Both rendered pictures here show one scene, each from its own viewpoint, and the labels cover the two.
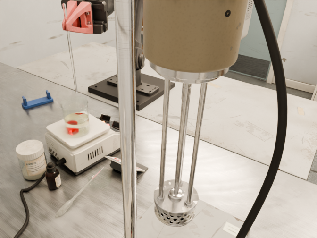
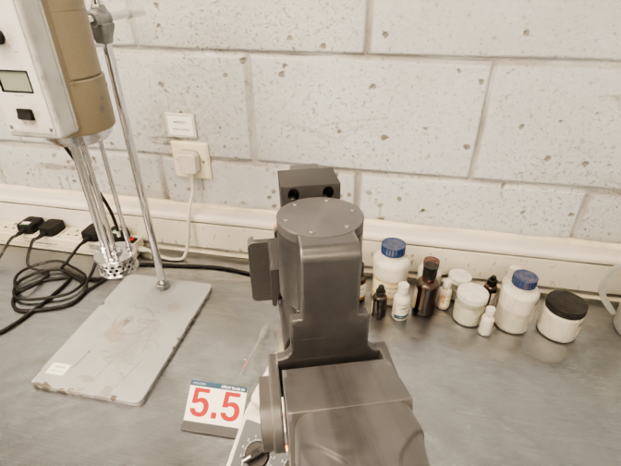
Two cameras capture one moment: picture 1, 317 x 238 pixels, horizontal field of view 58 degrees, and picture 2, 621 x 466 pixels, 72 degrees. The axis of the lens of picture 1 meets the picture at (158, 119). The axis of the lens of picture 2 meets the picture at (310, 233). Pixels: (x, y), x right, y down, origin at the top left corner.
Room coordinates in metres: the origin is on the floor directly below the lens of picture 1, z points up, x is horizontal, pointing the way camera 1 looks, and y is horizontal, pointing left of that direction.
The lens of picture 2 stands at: (0.98, 0.07, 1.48)
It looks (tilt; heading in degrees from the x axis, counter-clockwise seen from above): 32 degrees down; 159
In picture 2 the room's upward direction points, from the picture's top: straight up
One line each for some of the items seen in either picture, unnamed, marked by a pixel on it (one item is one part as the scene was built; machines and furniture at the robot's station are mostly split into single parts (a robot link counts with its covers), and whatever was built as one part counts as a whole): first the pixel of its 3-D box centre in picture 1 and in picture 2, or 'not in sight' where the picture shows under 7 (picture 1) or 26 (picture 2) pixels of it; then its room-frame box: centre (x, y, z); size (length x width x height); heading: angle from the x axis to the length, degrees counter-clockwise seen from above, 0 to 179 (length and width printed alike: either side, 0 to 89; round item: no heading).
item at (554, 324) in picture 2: not in sight; (561, 316); (0.60, 0.71, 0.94); 0.07 x 0.07 x 0.07
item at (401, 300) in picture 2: not in sight; (401, 300); (0.46, 0.45, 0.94); 0.03 x 0.03 x 0.08
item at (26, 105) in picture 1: (37, 98); not in sight; (0.87, 0.42, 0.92); 0.10 x 0.03 x 0.04; 130
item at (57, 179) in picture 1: (52, 174); not in sight; (0.49, 0.24, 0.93); 0.03 x 0.03 x 0.07
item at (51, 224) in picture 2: not in sight; (48, 229); (-0.05, -0.21, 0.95); 0.07 x 0.04 x 0.02; 148
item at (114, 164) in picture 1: (126, 162); (213, 408); (0.56, 0.07, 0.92); 0.09 x 0.06 x 0.04; 60
